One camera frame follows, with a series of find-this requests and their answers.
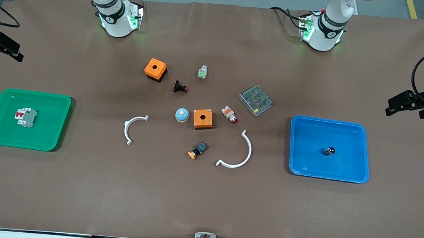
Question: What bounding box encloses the grey red circuit breaker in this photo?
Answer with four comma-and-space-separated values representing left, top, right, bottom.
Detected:
14, 107, 38, 129

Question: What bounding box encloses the blue plastic tray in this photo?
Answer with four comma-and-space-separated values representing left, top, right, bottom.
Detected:
287, 115, 374, 184

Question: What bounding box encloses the metal mesh power supply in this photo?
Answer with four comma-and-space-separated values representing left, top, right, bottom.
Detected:
237, 83, 275, 119

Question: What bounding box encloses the orange box upper left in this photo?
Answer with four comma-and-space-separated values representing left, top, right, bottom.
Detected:
143, 57, 169, 83

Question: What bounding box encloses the white orange red indicator lamp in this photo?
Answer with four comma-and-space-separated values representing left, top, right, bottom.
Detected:
220, 106, 239, 124

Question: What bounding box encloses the black red push button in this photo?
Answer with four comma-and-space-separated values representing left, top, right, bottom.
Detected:
173, 80, 189, 94

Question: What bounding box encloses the blue dome buzzer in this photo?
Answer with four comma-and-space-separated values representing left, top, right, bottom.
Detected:
174, 107, 191, 124

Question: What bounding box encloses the orange button box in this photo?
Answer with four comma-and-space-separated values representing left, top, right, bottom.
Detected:
192, 108, 215, 131

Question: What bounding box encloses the orange-capped black push button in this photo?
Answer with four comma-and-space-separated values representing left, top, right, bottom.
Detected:
187, 140, 208, 161

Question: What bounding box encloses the brown table cover mat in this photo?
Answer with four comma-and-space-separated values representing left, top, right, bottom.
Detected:
0, 0, 424, 238

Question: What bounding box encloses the small white curved bracket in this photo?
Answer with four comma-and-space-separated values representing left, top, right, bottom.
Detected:
122, 114, 149, 147

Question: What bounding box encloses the large white curved bracket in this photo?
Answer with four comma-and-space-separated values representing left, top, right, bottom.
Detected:
215, 128, 254, 170

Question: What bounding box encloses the black base cable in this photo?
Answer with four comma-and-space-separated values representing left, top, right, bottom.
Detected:
268, 5, 309, 29

